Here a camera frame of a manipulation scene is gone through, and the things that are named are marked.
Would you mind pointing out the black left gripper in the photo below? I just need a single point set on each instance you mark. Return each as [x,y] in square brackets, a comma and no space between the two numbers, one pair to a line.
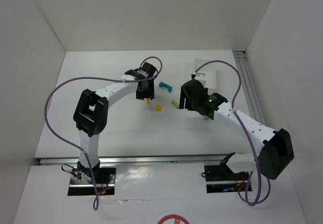
[145,93]

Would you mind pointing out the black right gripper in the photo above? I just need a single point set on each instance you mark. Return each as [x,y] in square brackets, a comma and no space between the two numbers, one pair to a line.
[186,98]

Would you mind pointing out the green long block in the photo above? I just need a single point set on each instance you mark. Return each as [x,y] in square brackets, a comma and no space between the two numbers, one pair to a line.
[175,104]

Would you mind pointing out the yellow cube block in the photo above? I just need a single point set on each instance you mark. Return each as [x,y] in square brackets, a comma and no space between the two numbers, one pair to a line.
[158,107]

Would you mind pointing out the white perforated plastic basket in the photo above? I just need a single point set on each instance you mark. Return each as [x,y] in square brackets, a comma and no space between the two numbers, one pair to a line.
[207,74]

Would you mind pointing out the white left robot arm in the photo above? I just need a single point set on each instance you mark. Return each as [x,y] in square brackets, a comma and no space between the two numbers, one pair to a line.
[92,109]

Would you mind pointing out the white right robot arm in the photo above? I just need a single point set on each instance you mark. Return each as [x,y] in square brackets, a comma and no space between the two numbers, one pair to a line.
[272,150]

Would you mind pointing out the teal arch block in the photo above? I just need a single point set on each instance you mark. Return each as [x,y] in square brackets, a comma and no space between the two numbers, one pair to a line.
[166,86]

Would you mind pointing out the round red white sticker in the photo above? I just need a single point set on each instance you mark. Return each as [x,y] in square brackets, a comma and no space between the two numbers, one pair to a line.
[173,216]

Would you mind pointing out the aluminium front rail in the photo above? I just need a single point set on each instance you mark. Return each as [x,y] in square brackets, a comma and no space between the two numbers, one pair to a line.
[140,159]

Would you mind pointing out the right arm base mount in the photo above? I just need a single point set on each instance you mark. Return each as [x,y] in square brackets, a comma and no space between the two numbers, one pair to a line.
[218,181]

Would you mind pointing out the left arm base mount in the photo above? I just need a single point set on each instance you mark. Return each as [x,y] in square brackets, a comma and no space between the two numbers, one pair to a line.
[82,185]

